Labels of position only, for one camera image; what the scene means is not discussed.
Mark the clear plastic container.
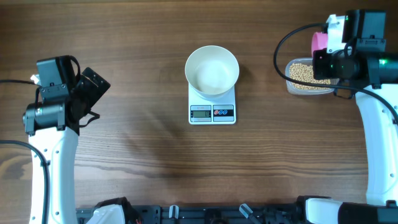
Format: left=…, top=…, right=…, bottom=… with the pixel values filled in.
left=285, top=58, right=339, bottom=95

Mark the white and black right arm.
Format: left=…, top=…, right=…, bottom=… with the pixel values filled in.
left=302, top=9, right=397, bottom=223

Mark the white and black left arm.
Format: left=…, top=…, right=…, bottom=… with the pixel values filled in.
left=23, top=55, right=111, bottom=223

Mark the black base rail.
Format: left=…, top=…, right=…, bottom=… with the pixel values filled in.
left=74, top=203, right=299, bottom=224

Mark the pink plastic measuring scoop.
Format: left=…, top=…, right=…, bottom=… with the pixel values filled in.
left=311, top=32, right=328, bottom=57

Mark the white digital kitchen scale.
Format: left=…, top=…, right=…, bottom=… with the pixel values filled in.
left=188, top=84, right=237, bottom=125

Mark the pile of soybeans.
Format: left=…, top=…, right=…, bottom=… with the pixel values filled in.
left=289, top=63, right=331, bottom=85

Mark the white round bowl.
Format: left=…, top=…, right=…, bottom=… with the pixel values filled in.
left=184, top=45, right=240, bottom=98

